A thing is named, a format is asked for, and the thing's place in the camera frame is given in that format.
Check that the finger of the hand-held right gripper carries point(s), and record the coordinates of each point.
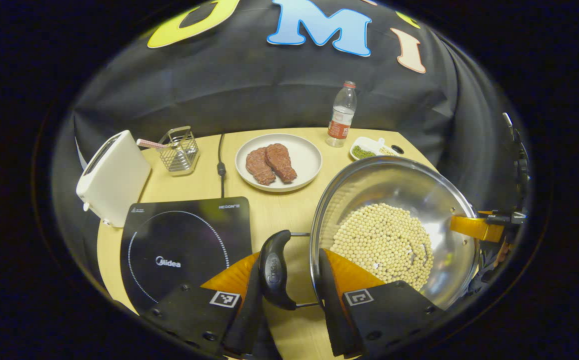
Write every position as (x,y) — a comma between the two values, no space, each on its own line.
(474,227)

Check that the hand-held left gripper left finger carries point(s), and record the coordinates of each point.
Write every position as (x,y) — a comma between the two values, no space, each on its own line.
(247,325)

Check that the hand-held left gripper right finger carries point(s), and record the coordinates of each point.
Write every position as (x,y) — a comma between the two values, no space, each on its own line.
(334,320)

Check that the black induction cooktop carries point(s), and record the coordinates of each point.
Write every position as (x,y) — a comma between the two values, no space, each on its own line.
(184,240)

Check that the pile of soybeans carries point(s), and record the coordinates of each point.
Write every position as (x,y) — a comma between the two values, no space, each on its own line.
(384,240)

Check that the black table grommet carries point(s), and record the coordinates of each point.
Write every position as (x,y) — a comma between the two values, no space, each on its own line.
(397,149)

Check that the pile of yellow beans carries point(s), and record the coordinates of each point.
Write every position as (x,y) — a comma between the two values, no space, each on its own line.
(386,151)

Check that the pile of green beans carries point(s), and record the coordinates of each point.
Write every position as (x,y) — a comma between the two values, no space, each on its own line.
(363,152)

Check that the white divided dish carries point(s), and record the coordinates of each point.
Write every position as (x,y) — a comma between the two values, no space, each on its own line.
(364,142)

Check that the red meat piece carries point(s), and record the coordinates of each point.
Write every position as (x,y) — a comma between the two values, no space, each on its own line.
(259,167)
(280,162)

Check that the white round plate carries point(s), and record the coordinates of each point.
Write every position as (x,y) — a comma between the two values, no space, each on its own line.
(305,155)

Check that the clear plastic water bottle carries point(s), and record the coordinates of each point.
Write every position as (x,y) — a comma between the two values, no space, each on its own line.
(340,125)

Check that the white toaster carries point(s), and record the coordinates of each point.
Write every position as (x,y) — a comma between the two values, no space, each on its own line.
(114,175)

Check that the pink stick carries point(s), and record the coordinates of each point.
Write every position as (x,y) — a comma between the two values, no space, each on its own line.
(149,144)

